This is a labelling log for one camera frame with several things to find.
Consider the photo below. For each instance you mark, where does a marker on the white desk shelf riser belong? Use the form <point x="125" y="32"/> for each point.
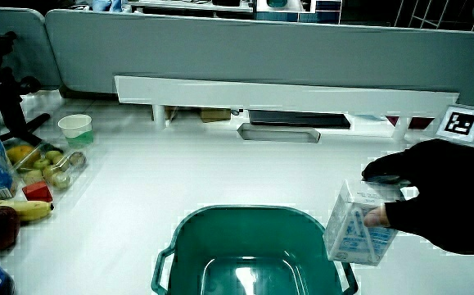
<point x="261" y="94"/>

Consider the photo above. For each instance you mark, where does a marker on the black camera tripod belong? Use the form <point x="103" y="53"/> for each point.
<point x="7" y="102"/>

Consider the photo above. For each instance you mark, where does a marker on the red block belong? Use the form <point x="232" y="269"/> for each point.
<point x="37" y="191"/>

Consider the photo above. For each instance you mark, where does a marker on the green plastic basket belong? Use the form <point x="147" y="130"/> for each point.
<point x="240" y="237"/>

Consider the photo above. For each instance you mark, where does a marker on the clear plastic fruit box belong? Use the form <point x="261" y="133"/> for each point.
<point x="70" y="172"/>

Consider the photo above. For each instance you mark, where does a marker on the large grey partition panel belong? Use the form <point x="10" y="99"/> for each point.
<point x="261" y="53"/>

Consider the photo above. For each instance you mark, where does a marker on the dark red flat item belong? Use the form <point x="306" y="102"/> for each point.
<point x="418" y="122"/>

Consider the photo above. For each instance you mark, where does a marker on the yellow banana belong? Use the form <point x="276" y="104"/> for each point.
<point x="28" y="209"/>

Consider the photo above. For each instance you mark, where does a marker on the pile of small green fruits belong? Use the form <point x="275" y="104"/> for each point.
<point x="52" y="170"/>

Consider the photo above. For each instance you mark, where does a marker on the blue white box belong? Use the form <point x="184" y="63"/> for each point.
<point x="298" y="10"/>

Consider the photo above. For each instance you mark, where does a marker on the black keyboard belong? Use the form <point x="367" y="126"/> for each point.
<point x="298" y="119"/>

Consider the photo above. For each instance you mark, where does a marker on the white green paper cup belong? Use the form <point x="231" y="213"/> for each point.
<point x="77" y="129"/>

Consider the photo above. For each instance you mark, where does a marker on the brown cardboard box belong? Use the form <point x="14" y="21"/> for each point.
<point x="215" y="114"/>

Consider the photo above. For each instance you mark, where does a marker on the white blue milk carton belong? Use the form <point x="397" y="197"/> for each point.
<point x="349" y="241"/>

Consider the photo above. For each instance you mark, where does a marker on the person's right hand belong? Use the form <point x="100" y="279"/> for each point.
<point x="445" y="196"/>

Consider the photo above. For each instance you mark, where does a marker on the orange mango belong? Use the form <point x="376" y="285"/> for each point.
<point x="20" y="154"/>

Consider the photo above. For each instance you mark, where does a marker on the small grey partition panel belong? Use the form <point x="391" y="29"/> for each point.
<point x="19" y="45"/>

